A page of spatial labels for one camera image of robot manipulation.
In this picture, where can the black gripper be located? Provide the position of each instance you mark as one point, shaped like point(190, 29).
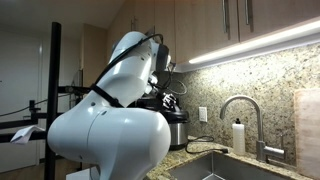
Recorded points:
point(163, 63)

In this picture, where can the black cooker lid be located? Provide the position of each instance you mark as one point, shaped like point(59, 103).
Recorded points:
point(170, 111)

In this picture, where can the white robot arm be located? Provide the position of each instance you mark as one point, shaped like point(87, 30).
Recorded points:
point(103, 129)

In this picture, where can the stainless steel pressure cooker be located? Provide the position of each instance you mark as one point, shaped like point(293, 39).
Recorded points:
point(179, 133)

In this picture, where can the wooden upper cabinets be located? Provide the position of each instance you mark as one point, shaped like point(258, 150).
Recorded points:
point(192, 28)

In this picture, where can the white soap dispenser bottle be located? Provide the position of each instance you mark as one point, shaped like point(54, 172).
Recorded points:
point(238, 137)

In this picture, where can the stainless steel sink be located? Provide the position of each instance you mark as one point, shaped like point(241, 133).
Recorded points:
point(216, 166)

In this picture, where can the under-cabinet light strip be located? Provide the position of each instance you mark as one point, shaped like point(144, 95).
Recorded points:
point(293, 32)

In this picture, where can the wooden cutting board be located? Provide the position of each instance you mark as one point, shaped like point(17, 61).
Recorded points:
point(307, 132)

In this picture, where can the white paper note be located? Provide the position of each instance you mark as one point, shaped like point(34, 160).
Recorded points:
point(23, 136)

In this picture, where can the white wall outlet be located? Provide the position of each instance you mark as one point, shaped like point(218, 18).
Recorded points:
point(203, 114)

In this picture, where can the black camera stand pole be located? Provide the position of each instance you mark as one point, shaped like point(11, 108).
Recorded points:
point(53, 90)

